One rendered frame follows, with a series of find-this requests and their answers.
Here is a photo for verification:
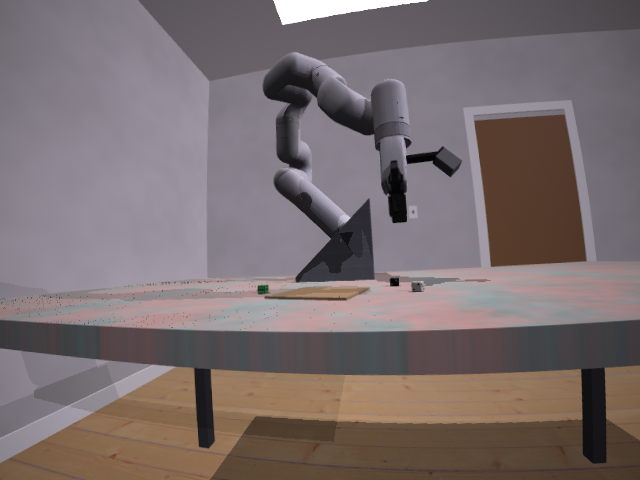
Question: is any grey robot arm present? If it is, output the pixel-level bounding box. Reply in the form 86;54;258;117
263;52;462;239

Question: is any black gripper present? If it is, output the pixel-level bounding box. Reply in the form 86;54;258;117
375;135;411;223

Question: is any tan mat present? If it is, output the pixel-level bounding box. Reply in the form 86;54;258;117
264;287;370;301

